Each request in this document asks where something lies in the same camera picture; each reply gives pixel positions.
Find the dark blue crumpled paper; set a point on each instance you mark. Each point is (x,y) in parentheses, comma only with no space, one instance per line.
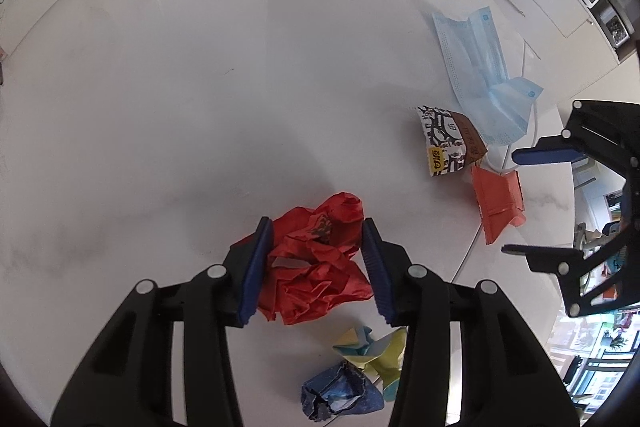
(340,390)

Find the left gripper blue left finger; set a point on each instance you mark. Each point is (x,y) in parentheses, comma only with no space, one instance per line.
(256,249)

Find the light blue face mask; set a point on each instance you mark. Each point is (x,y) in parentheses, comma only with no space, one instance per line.
(473,56)

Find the yellow blue crumpled paper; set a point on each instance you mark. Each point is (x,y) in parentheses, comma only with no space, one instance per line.
(378,358)

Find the black white snack wrapper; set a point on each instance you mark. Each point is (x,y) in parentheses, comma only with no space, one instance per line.
(451,140)

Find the red paper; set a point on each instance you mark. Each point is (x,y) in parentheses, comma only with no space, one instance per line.
(311,268)

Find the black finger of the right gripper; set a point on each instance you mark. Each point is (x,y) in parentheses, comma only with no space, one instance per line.
(551,260)

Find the red paper packet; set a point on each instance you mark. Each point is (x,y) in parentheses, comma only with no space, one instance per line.
(500,201)

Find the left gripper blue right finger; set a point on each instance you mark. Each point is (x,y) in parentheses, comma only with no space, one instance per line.
(379,259)

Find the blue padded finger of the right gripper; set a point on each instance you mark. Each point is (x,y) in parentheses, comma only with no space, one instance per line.
(532,156)

